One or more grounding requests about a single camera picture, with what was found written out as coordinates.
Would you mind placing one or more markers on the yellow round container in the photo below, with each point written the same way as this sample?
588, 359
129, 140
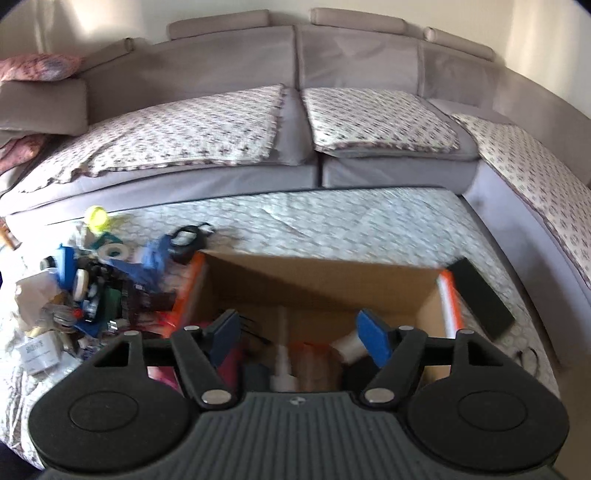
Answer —
98, 218

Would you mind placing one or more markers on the teal small box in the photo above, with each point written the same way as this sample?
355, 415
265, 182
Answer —
107, 240

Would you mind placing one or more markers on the dark green packet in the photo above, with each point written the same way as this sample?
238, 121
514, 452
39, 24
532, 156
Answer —
109, 300

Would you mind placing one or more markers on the cardboard box with orange edge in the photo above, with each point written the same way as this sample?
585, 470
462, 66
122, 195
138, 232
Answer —
323, 286

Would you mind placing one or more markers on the red box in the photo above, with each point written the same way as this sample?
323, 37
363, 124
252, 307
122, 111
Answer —
233, 369

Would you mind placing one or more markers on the white round case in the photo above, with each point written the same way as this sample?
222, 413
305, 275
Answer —
82, 280

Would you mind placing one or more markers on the white pump bottle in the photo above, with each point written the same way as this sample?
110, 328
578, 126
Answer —
282, 355

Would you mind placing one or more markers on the quilted patterned table cover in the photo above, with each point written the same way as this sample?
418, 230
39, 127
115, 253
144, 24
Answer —
346, 221

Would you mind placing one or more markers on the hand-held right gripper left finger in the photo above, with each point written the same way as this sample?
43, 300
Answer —
226, 337

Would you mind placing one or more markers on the pink patterned pillow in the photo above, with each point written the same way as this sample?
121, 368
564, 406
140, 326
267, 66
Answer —
39, 67
18, 147

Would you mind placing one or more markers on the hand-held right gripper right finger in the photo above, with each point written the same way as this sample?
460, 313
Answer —
374, 337

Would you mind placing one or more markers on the black flat case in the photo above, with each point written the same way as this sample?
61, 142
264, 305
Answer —
482, 295

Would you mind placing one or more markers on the pink box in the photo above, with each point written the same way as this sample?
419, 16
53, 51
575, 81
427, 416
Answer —
161, 376

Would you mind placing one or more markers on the white labelled box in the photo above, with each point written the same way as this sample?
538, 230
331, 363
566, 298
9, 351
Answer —
39, 353

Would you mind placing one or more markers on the white tape roll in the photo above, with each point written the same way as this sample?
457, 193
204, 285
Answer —
113, 251

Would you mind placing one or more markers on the blue cloth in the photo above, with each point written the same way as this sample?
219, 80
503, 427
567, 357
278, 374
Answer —
154, 263

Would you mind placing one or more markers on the grey sofa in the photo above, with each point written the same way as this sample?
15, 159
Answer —
360, 60

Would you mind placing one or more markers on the patterned sofa seat cover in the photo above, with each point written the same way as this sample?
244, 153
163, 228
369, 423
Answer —
374, 120
531, 175
175, 134

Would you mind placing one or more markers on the grey sofa headrest cushion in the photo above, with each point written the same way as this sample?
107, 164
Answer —
358, 18
457, 44
219, 24
111, 51

